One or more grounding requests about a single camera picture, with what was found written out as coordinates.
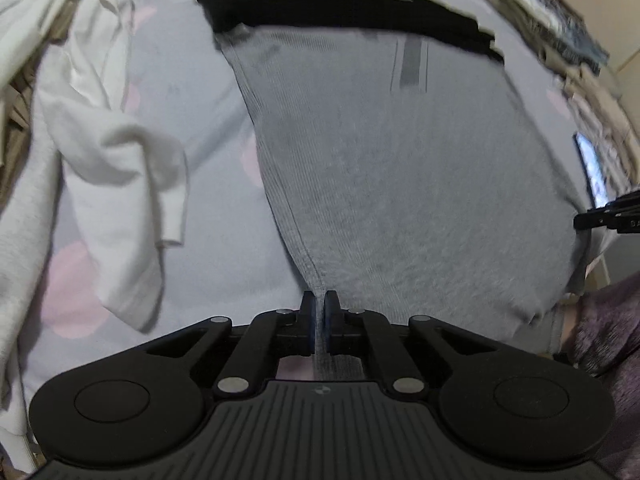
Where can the grey and black shirt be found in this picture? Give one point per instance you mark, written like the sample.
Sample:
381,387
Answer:
400,185

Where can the smartphone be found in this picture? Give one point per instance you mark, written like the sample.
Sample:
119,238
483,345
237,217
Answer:
592,165

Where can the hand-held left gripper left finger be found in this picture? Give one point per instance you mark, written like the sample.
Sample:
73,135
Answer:
312,322

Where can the white garment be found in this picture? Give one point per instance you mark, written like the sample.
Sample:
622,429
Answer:
110,150

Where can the person's purple fuzzy clothing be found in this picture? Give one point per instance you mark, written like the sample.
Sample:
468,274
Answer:
610,340

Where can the beige garment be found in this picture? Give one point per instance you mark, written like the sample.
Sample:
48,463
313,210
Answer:
27,90

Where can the pink dotted bed sheet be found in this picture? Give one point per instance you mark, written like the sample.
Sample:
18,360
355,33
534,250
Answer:
210,125

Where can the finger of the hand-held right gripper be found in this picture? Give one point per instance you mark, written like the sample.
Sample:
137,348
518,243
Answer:
610,222
625,203

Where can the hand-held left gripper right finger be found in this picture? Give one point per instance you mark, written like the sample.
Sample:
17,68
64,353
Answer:
328,322

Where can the stack of folded clothes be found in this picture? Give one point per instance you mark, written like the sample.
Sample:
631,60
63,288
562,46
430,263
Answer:
560,15

